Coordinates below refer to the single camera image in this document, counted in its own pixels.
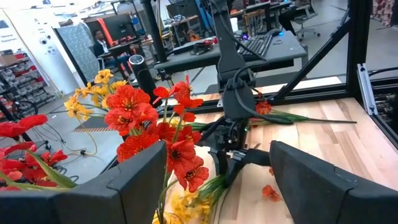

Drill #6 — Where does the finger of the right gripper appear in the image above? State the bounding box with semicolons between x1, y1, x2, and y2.
224;149;272;187
208;150;229;176

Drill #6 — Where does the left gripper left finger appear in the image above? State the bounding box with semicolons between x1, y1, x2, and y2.
0;139;168;224

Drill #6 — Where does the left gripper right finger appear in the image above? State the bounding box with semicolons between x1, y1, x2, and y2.
269;139;398;224

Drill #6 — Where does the yellow artificial flower stem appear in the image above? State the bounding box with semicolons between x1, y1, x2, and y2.
170;174;231;224
63;68;131;124
169;118;218;131

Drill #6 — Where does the hazard striped floor mat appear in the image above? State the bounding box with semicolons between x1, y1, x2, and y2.
72;116;125;133

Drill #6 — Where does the black keyboard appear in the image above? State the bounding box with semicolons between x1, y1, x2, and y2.
236;33;274;62

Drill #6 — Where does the black red desk gadget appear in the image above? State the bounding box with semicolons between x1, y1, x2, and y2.
190;39;218;57

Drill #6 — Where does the grey desk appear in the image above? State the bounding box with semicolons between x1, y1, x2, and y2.
154;29;308;77

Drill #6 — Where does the black tower fan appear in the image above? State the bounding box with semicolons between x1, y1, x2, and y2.
128;54;162;108

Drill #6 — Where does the office chair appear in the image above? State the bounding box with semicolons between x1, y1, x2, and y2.
292;0;323;43

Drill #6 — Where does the storage shelf with bins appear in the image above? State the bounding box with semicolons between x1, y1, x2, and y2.
0;49;60;122

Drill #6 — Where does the white equipment cabinet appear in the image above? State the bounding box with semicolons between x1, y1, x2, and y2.
0;9;82;94

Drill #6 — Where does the grey patterned divider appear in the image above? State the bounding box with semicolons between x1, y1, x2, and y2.
54;21;101;84

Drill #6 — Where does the black monitor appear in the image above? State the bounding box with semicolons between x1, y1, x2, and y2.
102;14;137;43

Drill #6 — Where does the person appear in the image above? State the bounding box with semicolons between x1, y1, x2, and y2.
92;29;133;77

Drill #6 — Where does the floral patterned divider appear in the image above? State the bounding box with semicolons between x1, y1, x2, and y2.
371;0;396;28

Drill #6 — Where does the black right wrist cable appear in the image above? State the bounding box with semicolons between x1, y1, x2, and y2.
231;60;295;125

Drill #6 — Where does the silver aluminium bracket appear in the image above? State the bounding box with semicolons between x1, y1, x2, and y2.
356;63;379;116

